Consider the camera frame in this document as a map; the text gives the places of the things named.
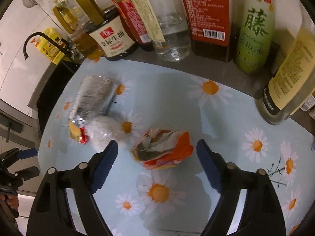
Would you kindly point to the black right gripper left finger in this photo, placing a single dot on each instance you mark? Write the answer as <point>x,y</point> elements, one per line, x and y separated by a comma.
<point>50,212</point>

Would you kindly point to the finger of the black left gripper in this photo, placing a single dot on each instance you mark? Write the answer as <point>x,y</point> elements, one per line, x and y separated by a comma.
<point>27,173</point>
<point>25,154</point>

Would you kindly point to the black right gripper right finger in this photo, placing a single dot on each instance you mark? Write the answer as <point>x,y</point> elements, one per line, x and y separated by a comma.
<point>261,213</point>

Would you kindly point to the red yellow candy wrapper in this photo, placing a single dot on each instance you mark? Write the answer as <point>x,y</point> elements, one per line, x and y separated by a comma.
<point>78,133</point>

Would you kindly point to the clear plastic bag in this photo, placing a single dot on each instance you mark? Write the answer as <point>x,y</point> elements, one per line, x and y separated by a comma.
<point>101,130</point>

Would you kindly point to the silver foil bag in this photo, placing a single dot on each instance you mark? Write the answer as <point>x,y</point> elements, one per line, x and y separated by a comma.
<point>93,98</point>

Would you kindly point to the orange paper wrapper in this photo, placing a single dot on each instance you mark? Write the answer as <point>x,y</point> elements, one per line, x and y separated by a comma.
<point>162,148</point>

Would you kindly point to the black kitchen sink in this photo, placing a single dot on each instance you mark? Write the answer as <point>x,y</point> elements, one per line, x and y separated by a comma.
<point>48,90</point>

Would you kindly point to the person left hand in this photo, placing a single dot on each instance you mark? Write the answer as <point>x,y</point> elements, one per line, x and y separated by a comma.
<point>13,202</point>

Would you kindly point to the yellow detergent bottle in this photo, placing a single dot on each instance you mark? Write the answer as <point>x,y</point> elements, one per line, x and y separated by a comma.
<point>47,48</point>

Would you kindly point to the black faucet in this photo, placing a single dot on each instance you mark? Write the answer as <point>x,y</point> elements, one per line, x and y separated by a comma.
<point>42,39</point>

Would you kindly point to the blue daisy tablecloth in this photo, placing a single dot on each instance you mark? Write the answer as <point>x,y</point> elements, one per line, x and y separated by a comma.
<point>157,185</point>

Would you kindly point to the large cooking oil bottle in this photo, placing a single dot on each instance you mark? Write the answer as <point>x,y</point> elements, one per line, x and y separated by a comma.
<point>72,18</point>

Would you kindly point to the yellow label oil bottle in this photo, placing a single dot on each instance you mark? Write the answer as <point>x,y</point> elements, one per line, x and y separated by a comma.
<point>293,83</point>

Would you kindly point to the dark soy sauce jug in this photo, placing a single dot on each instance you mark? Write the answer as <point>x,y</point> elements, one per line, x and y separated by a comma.
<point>107,28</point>

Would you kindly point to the metal strainer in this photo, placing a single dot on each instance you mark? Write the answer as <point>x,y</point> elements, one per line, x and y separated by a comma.
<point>29,3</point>

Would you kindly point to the green label pepper oil bottle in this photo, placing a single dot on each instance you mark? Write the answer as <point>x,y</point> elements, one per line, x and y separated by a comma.
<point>256,35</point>

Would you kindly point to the red label sauce bottle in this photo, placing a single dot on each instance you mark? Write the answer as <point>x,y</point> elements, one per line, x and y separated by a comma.
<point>135,24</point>

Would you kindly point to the red label dark bottle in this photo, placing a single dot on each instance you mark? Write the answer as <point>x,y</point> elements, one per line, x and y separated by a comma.
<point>212,28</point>

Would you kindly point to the clear vinegar bottle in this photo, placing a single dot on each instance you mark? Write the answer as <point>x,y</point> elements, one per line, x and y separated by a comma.
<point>166,24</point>

